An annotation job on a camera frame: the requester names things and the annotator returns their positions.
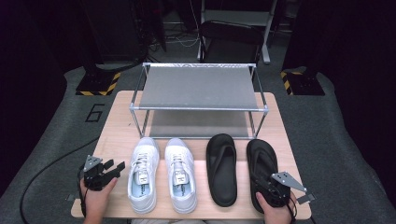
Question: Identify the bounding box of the black yellow striped stand base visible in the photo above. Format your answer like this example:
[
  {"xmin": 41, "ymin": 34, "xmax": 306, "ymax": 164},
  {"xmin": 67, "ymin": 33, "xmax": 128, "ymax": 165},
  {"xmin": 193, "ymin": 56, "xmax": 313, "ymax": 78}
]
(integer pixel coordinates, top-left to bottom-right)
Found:
[
  {"xmin": 279, "ymin": 70, "xmax": 326, "ymax": 96},
  {"xmin": 75, "ymin": 70, "xmax": 121, "ymax": 97}
]

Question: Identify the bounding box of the white cable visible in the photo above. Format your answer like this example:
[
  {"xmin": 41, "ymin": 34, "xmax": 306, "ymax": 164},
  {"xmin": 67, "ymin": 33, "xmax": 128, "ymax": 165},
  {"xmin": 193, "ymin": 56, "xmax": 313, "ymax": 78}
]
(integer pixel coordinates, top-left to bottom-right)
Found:
[{"xmin": 174, "ymin": 29, "xmax": 200, "ymax": 49}]

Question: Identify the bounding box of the black chair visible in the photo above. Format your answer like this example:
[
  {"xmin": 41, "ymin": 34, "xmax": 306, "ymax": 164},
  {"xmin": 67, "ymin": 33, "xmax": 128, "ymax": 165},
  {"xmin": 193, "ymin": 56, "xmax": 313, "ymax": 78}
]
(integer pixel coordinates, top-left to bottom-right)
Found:
[{"xmin": 197, "ymin": 20, "xmax": 265, "ymax": 64}]

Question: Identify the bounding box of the person's left hand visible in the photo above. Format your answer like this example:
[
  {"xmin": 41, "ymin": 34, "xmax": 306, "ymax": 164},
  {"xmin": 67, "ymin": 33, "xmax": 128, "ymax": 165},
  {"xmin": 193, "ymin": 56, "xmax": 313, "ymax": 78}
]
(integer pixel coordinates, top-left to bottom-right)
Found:
[{"xmin": 79, "ymin": 177, "xmax": 120, "ymax": 224}]

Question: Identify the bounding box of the black floor cable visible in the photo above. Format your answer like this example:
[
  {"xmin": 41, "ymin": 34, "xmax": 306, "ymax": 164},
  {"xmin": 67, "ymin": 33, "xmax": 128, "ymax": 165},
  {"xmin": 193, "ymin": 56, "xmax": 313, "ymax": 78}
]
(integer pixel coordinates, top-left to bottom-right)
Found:
[{"xmin": 19, "ymin": 136, "xmax": 100, "ymax": 224}]

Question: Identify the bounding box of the white metal desk frame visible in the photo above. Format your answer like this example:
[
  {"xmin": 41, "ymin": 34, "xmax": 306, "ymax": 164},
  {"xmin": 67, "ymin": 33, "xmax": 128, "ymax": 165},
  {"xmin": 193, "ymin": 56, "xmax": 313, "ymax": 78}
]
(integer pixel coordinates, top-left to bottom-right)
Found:
[{"xmin": 196, "ymin": 0, "xmax": 279, "ymax": 64}]

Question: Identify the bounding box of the hand-held gripper cable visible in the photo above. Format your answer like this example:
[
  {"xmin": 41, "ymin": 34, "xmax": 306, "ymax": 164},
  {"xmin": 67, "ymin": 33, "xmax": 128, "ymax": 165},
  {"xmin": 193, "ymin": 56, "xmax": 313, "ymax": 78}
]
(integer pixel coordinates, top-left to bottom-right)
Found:
[
  {"xmin": 77, "ymin": 164, "xmax": 87, "ymax": 217},
  {"xmin": 288, "ymin": 192, "xmax": 299, "ymax": 224}
]

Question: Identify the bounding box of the person's right hand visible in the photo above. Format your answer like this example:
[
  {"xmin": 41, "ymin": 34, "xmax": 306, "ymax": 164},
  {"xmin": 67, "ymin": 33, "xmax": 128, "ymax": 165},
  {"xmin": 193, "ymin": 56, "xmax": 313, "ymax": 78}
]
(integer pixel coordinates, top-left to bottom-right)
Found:
[{"xmin": 255, "ymin": 190, "xmax": 297, "ymax": 224}]

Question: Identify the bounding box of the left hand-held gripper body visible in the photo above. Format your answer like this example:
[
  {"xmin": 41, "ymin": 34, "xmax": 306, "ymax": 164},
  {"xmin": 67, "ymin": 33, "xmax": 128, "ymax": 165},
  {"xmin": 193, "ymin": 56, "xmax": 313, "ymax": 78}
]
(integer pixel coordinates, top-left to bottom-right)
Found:
[{"xmin": 82, "ymin": 154, "xmax": 120, "ymax": 191}]

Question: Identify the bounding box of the white sneaker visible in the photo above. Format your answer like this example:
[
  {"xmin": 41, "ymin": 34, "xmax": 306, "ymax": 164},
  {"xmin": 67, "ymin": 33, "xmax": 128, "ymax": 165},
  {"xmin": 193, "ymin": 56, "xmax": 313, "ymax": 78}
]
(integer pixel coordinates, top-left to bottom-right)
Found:
[
  {"xmin": 163, "ymin": 137, "xmax": 198, "ymax": 215},
  {"xmin": 127, "ymin": 136, "xmax": 161, "ymax": 215}
]

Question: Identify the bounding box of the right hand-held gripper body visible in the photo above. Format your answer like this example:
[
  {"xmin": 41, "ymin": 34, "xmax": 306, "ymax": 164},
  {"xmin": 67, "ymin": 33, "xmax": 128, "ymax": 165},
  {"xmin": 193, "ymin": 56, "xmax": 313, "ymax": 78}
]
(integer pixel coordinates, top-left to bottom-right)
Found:
[{"xmin": 258, "ymin": 171, "xmax": 307, "ymax": 209}]

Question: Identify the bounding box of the left hand-held gripper cable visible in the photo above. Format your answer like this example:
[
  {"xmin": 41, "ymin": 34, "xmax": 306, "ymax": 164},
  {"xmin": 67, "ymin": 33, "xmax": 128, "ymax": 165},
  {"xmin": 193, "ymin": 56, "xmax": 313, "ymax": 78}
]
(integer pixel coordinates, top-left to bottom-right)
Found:
[{"xmin": 77, "ymin": 164, "xmax": 87, "ymax": 217}]

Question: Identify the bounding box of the black flip-flop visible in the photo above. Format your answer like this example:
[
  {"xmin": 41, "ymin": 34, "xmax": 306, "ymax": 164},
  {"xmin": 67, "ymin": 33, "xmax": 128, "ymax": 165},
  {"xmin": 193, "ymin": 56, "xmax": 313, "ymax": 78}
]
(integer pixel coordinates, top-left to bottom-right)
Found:
[
  {"xmin": 246, "ymin": 138, "xmax": 279, "ymax": 215},
  {"xmin": 205, "ymin": 133, "xmax": 238, "ymax": 208}
]

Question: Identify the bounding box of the right hand-held gripper cable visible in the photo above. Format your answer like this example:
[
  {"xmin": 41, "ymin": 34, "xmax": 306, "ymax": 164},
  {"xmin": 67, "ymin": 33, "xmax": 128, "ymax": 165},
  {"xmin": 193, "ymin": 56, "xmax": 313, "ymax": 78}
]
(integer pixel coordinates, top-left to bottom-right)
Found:
[{"xmin": 288, "ymin": 192, "xmax": 299, "ymax": 224}]

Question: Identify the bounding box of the grey metal shoe rack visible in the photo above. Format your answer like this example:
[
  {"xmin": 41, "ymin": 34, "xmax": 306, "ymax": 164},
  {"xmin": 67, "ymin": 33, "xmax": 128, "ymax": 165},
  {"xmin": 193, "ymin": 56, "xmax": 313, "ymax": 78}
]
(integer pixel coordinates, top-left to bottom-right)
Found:
[{"xmin": 129, "ymin": 62, "xmax": 269, "ymax": 140}]

